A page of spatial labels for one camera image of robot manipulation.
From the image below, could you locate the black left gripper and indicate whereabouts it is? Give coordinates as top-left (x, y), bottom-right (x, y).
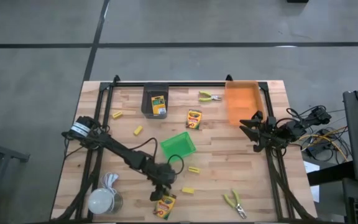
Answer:
top-left (147, 162), bottom-right (178, 202)

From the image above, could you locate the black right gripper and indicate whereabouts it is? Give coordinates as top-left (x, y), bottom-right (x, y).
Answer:
top-left (239, 110), bottom-right (284, 154)

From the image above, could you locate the orange plastic bin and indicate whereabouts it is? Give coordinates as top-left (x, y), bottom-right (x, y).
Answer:
top-left (224, 80), bottom-right (265, 127)

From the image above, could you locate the green plastic basket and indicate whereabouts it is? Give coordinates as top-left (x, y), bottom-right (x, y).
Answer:
top-left (160, 131), bottom-right (197, 164)

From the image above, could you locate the white dome lamp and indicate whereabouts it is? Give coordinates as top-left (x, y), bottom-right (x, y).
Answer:
top-left (87, 187), bottom-right (124, 215)

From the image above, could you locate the black power adapter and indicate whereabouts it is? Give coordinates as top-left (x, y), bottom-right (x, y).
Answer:
top-left (306, 144), bottom-right (334, 158)

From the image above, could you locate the white paper sheet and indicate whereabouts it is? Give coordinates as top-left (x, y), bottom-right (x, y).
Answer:
top-left (303, 161), bottom-right (321, 203)

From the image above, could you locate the dark grey plastic bin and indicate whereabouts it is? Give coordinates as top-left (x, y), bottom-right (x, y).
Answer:
top-left (140, 82), bottom-right (170, 119)

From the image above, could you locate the black beam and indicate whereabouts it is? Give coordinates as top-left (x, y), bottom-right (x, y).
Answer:
top-left (306, 161), bottom-right (356, 187)

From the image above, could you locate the dark grey metal stand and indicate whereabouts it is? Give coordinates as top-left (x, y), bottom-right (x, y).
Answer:
top-left (0, 136), bottom-right (30, 224)

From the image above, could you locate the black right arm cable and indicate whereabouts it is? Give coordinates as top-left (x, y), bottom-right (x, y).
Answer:
top-left (286, 106), bottom-right (313, 125)

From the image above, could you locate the white cable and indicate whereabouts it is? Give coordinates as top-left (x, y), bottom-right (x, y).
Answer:
top-left (100, 172), bottom-right (120, 213)

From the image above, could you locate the black table frame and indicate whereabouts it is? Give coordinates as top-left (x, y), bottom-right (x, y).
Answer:
top-left (50, 74), bottom-right (318, 224)

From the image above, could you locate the yellow cable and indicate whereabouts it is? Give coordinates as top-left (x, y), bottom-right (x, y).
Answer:
top-left (298, 126), bottom-right (350, 161)

